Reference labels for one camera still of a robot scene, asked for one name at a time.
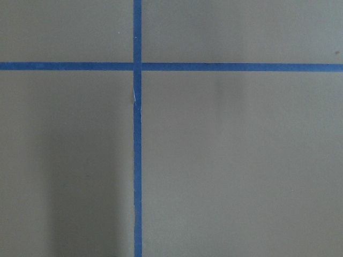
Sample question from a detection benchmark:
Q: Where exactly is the blue tape strip crosswise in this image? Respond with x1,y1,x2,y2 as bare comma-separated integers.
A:
1,62,342,72

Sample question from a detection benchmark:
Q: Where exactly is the blue tape strip lengthwise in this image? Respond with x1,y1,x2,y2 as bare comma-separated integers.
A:
133,0,143,257

